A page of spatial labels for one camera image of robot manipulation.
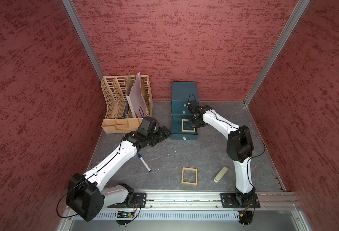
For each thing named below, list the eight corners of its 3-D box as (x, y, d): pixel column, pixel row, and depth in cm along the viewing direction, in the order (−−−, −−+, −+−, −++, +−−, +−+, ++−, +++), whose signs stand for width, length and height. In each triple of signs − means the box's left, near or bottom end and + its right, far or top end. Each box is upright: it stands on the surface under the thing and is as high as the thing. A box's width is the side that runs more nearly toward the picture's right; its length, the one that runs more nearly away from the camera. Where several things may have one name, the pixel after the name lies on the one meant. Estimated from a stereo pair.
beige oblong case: (212, 179, 83) (214, 178, 80) (222, 167, 87) (224, 165, 85) (217, 183, 81) (218, 182, 79) (227, 170, 86) (228, 169, 84)
